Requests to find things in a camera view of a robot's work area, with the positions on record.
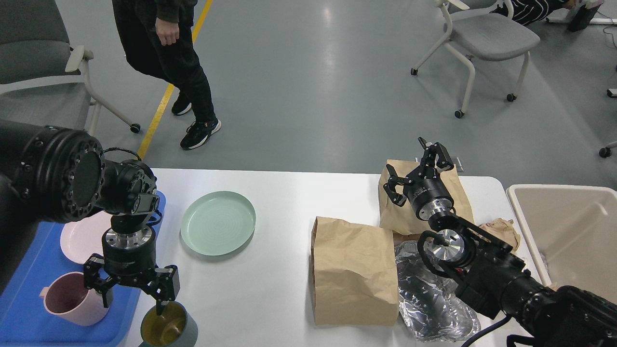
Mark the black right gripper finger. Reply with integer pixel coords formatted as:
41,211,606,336
383,164,418,208
418,137,456,179

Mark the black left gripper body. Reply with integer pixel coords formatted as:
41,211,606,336
102,226,156,289

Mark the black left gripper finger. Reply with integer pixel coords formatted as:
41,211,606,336
83,255,115,308
143,265,180,315

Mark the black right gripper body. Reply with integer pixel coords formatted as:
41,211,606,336
407,178,455,221

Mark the green plate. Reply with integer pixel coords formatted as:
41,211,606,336
180,191,256,256

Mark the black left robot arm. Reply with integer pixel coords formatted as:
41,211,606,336
1,120,179,316

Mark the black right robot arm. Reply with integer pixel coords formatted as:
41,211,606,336
383,137,617,347

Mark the person's hand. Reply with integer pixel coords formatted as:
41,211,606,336
155,18,180,46

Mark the rear brown paper bag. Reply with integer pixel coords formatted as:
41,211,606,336
378,168,475,235

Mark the brown paper bag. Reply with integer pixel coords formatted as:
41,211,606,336
310,216,399,326
378,168,475,235

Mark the pink plate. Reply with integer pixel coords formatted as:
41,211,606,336
60,211,111,264

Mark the pink mug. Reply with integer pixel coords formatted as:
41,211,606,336
39,271,109,326

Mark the crumpled brown paper napkin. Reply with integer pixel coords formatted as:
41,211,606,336
480,218,522,254

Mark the blue plastic tray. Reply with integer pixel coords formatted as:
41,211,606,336
0,222,141,347

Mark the front brown paper bag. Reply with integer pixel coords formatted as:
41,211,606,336
310,216,399,326

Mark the crumpled silver foil bag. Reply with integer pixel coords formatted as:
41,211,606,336
394,240,481,342

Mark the grey chair right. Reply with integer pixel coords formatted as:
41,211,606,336
410,0,540,119

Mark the beige plastic bin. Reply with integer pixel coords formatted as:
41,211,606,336
507,184,617,303

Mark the white desk leg base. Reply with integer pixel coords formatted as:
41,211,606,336
545,0,617,32

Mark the grey office chair left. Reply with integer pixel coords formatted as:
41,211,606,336
0,0,141,134

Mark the person in dark clothes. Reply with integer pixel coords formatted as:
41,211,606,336
112,0,222,150

